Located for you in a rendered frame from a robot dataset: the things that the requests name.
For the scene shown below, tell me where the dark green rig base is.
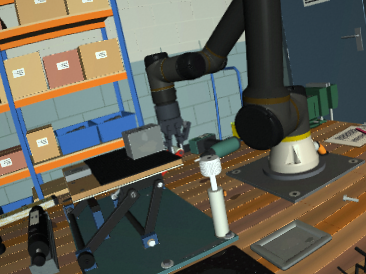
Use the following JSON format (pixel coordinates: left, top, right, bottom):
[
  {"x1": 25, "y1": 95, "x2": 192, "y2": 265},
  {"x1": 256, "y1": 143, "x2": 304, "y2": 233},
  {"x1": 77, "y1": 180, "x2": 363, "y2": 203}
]
[{"x1": 63, "y1": 179, "x2": 240, "y2": 274}]

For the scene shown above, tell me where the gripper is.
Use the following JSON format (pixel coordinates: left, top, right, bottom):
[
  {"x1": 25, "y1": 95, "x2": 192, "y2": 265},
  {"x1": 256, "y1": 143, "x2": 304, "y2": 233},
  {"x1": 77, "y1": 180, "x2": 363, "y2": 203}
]
[{"x1": 154, "y1": 101, "x2": 193, "y2": 153}]

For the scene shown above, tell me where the green power tool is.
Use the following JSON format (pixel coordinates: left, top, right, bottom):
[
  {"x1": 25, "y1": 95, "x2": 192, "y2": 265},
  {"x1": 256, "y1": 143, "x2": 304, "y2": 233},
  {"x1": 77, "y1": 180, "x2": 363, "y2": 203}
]
[{"x1": 188, "y1": 132, "x2": 242, "y2": 158}]

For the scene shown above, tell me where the blue and orange shelf unit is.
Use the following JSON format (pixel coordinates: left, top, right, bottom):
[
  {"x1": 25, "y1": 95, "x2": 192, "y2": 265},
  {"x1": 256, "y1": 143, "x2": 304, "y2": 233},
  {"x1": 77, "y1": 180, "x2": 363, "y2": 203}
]
[{"x1": 0, "y1": 0, "x2": 146, "y2": 215}]

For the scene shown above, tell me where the blue tube hand truck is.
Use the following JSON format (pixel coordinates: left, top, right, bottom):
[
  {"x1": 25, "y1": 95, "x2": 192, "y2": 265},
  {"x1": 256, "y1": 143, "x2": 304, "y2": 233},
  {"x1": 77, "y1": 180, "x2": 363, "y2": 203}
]
[{"x1": 209, "y1": 65, "x2": 245, "y2": 142}]

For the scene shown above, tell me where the blue storage bin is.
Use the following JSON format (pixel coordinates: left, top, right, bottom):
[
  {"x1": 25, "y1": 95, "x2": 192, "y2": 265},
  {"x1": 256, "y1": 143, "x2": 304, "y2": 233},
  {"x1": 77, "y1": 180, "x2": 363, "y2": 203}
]
[
  {"x1": 91, "y1": 111, "x2": 138, "y2": 143},
  {"x1": 54, "y1": 120, "x2": 102, "y2": 156}
]

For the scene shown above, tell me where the black cylindrical tool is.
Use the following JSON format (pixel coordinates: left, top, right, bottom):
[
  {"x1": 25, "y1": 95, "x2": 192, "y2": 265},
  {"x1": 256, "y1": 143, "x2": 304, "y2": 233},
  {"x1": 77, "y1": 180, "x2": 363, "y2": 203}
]
[{"x1": 26, "y1": 205, "x2": 61, "y2": 274}]

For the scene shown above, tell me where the green bench vise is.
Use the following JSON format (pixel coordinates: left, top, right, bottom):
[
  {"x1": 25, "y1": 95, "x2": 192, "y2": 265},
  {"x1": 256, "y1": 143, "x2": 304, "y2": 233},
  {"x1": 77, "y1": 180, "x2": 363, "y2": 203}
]
[{"x1": 304, "y1": 82, "x2": 339, "y2": 129}]

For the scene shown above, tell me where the white knob post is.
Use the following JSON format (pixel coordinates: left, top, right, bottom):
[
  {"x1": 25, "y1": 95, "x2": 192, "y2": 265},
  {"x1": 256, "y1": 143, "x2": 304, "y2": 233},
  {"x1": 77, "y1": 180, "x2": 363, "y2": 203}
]
[{"x1": 207, "y1": 187, "x2": 232, "y2": 239}]

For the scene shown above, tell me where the white paper sheet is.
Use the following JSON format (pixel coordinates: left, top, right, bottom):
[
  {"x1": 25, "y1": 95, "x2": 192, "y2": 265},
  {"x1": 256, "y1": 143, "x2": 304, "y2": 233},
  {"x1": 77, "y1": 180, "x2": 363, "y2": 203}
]
[{"x1": 324, "y1": 124, "x2": 366, "y2": 148}]

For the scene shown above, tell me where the dark grey mounting plate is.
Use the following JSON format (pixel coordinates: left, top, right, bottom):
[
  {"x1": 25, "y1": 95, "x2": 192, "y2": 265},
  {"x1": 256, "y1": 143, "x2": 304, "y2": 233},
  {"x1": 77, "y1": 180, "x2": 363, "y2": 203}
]
[{"x1": 225, "y1": 151, "x2": 366, "y2": 204}]

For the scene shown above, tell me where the dark blue door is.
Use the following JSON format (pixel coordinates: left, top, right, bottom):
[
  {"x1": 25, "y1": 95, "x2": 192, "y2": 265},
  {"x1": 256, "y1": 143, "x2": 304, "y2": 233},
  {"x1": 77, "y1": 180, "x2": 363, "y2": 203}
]
[{"x1": 279, "y1": 0, "x2": 366, "y2": 125}]

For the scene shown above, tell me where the black seat mat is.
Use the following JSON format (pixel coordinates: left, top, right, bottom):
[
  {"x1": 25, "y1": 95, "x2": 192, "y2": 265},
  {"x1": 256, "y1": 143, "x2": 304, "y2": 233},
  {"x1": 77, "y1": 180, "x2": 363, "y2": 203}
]
[{"x1": 83, "y1": 146, "x2": 183, "y2": 187}]

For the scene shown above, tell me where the pink cardboard box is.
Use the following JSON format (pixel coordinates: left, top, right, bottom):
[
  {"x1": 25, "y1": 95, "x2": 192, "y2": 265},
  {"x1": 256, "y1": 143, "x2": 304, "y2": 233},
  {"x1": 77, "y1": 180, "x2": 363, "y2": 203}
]
[
  {"x1": 0, "y1": 145, "x2": 30, "y2": 178},
  {"x1": 42, "y1": 48, "x2": 85, "y2": 90}
]

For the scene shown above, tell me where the white door sign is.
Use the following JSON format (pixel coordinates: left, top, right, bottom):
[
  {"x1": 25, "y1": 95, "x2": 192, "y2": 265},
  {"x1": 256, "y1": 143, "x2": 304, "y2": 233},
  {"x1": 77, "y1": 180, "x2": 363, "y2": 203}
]
[{"x1": 302, "y1": 0, "x2": 332, "y2": 8}]

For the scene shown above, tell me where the black wire rack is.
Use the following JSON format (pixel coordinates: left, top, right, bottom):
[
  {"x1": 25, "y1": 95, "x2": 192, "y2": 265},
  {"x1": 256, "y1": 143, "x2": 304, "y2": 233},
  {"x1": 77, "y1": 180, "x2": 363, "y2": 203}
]
[{"x1": 335, "y1": 245, "x2": 366, "y2": 274}]

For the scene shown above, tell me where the orange handled screwdriver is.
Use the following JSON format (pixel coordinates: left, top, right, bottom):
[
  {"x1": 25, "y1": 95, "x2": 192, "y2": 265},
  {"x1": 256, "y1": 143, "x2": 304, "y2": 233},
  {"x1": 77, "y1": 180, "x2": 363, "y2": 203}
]
[{"x1": 313, "y1": 141, "x2": 330, "y2": 156}]

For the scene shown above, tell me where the white knurled tension knob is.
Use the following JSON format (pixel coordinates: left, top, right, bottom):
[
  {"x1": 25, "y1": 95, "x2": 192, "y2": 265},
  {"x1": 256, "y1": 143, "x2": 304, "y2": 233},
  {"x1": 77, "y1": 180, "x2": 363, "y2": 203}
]
[{"x1": 198, "y1": 155, "x2": 223, "y2": 190}]

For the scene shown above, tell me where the tan cardboard box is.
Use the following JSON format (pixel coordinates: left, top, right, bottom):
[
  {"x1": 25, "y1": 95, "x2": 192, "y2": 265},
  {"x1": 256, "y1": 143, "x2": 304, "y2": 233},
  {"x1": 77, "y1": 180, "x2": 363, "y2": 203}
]
[
  {"x1": 2, "y1": 51, "x2": 50, "y2": 102},
  {"x1": 64, "y1": 0, "x2": 113, "y2": 16},
  {"x1": 14, "y1": 0, "x2": 70, "y2": 26},
  {"x1": 77, "y1": 37, "x2": 126, "y2": 81},
  {"x1": 26, "y1": 124, "x2": 63, "y2": 165}
]

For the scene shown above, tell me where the grey tray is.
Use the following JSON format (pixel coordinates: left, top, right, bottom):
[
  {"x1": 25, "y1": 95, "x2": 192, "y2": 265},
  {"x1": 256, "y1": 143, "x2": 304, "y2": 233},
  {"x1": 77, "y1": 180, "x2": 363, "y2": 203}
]
[{"x1": 250, "y1": 219, "x2": 333, "y2": 271}]

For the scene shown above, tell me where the wooden seat board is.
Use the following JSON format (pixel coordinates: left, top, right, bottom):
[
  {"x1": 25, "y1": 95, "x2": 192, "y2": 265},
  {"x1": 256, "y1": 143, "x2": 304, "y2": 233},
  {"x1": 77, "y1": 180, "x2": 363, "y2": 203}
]
[{"x1": 62, "y1": 156, "x2": 185, "y2": 205}]

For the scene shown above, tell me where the grey test block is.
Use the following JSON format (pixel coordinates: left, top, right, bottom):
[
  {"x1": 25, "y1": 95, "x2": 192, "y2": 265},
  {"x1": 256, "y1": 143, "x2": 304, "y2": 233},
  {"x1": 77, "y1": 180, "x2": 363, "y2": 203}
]
[{"x1": 121, "y1": 123, "x2": 167, "y2": 161}]

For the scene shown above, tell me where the grey metal box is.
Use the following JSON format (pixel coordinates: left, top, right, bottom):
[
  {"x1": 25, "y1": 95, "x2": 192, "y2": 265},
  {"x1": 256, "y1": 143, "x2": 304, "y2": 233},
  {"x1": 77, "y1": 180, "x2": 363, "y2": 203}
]
[{"x1": 62, "y1": 164, "x2": 93, "y2": 183}]

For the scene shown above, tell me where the brown wooden box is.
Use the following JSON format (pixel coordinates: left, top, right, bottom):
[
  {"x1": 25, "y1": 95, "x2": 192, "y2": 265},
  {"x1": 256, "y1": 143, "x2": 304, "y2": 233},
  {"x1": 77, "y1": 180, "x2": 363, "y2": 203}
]
[{"x1": 31, "y1": 176, "x2": 72, "y2": 202}]

